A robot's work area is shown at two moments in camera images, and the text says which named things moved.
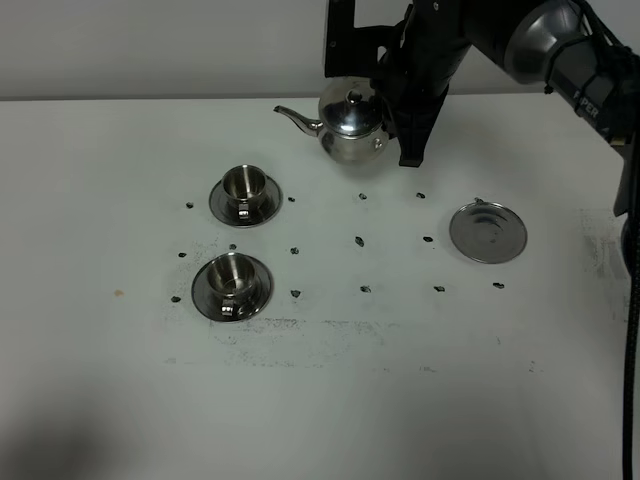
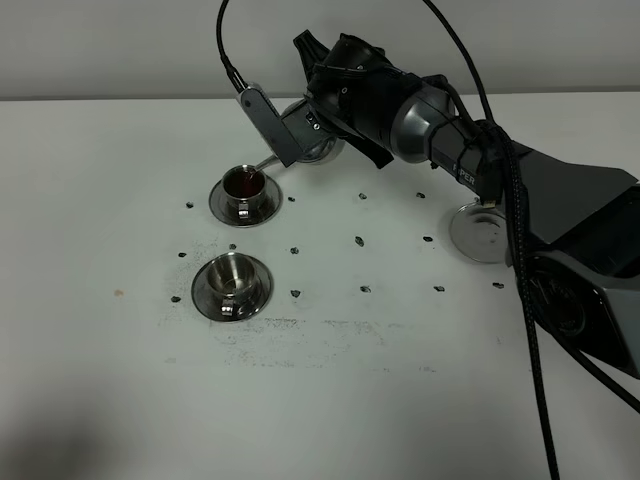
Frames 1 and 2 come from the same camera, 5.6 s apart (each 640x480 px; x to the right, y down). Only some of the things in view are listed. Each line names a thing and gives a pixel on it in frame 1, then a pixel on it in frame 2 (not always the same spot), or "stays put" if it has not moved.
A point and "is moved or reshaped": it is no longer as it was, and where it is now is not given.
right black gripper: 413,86 -> 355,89
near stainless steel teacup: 230,274 stays put
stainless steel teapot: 350,126 is moved or reshaped
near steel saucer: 246,306 stays put
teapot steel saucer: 488,232 stays put
